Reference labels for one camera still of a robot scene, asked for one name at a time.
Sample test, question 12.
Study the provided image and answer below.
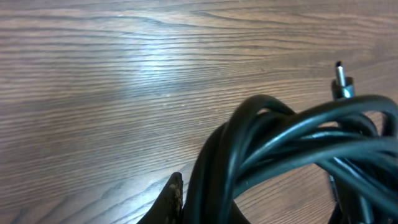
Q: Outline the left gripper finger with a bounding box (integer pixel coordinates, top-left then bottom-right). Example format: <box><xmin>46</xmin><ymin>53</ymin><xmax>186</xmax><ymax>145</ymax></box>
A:
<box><xmin>137</xmin><ymin>172</ymin><xmax>183</xmax><ymax>224</ymax></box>

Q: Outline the black cable bundle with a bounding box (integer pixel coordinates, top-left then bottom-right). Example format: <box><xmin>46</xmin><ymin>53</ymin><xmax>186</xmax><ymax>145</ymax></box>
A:
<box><xmin>182</xmin><ymin>60</ymin><xmax>398</xmax><ymax>224</ymax></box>

